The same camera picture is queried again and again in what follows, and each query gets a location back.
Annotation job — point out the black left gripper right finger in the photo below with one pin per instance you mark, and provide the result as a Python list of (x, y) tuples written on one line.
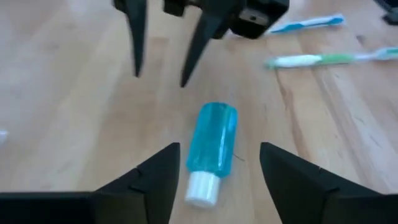
[(311, 199)]

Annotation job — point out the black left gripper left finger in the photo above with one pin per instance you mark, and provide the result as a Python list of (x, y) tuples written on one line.
[(93, 208)]

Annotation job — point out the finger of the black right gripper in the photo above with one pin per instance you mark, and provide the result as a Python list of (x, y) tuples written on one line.
[(205, 34), (137, 31)]

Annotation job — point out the green toothbrush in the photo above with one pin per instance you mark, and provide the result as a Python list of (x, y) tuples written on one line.
[(329, 59)]

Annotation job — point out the blue toothbrush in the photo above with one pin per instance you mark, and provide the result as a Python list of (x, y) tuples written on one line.
[(311, 22)]

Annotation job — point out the blue mouthwash bottle white cap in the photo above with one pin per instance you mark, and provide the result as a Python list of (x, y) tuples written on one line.
[(213, 140)]

